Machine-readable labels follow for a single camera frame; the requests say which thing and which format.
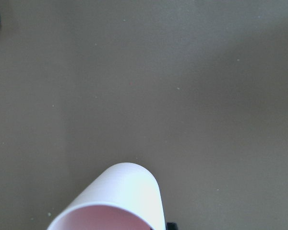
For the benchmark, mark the pink cup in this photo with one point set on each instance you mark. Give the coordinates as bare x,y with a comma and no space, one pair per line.
126,196

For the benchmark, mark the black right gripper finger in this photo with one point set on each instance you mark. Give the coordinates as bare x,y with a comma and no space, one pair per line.
171,226

